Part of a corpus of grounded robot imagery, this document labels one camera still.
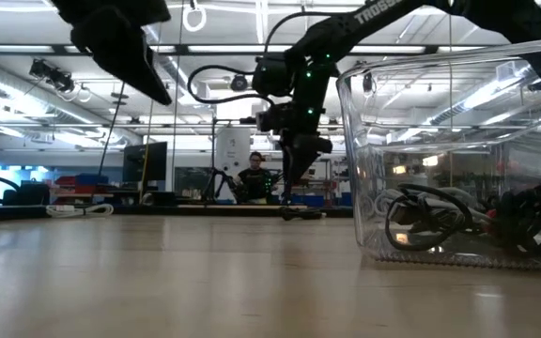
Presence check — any small black cable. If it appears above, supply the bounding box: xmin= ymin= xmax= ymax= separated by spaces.
xmin=279 ymin=206 xmax=326 ymax=222

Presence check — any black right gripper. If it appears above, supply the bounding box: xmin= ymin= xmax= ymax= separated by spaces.
xmin=280 ymin=96 xmax=333 ymax=204

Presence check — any person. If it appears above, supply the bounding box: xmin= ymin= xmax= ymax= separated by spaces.
xmin=231 ymin=150 xmax=277 ymax=206

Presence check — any white cable with red tie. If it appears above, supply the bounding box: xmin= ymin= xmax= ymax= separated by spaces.
xmin=372 ymin=186 xmax=492 ymax=227

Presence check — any clear plastic bin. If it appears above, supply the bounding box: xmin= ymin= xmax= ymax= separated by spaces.
xmin=335 ymin=37 xmax=541 ymax=273

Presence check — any black computer monitor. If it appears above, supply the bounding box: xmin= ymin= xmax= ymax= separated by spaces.
xmin=122 ymin=141 xmax=168 ymax=184

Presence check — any long black cable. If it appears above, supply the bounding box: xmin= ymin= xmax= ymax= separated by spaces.
xmin=385 ymin=182 xmax=476 ymax=253

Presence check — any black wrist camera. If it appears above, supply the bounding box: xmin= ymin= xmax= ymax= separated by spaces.
xmin=255 ymin=102 xmax=296 ymax=133

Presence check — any white coiled hose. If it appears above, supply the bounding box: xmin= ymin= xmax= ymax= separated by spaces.
xmin=46 ymin=203 xmax=115 ymax=219

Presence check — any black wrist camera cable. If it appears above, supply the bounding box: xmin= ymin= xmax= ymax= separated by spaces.
xmin=187 ymin=64 xmax=276 ymax=105

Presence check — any black cable with red tie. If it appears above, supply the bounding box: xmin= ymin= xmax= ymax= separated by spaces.
xmin=484 ymin=181 xmax=541 ymax=258

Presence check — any black aluminium table frame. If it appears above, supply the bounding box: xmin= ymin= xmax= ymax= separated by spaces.
xmin=0 ymin=202 xmax=354 ymax=223

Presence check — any white hanging ring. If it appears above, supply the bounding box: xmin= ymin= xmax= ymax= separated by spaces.
xmin=181 ymin=2 xmax=209 ymax=33

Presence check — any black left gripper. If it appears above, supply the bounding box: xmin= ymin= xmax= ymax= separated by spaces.
xmin=52 ymin=0 xmax=173 ymax=107

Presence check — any ceiling-mounted black device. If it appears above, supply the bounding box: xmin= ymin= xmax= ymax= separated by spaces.
xmin=28 ymin=58 xmax=77 ymax=94

